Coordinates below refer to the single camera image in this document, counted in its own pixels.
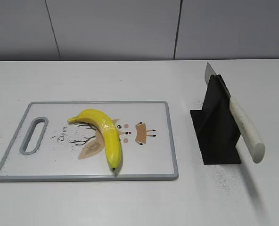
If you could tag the yellow plastic banana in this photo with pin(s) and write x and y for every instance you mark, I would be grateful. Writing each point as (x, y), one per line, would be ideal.
(108, 131)

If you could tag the black knife stand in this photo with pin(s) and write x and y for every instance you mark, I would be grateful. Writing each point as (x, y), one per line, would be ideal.
(216, 130)

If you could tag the white-handled kitchen knife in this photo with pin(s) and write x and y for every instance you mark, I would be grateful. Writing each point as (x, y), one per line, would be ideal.
(250, 134)

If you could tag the white grey-rimmed cutting board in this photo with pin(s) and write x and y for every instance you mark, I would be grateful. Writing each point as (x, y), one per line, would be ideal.
(46, 148)

